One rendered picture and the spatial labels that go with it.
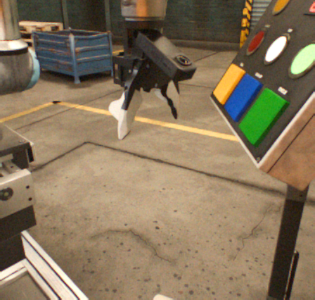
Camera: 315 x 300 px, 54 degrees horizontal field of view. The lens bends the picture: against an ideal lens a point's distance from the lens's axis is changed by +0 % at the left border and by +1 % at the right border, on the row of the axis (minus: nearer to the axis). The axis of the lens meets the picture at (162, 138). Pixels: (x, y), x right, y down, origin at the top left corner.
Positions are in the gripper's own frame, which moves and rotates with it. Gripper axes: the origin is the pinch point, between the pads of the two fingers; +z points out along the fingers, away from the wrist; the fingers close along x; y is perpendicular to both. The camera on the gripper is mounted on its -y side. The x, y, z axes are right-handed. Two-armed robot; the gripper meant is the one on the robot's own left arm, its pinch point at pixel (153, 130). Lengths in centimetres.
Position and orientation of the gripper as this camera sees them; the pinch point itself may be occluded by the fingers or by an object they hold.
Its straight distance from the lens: 60.0
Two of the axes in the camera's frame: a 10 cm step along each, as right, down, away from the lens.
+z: 0.0, 9.1, 4.0
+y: -7.2, -2.8, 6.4
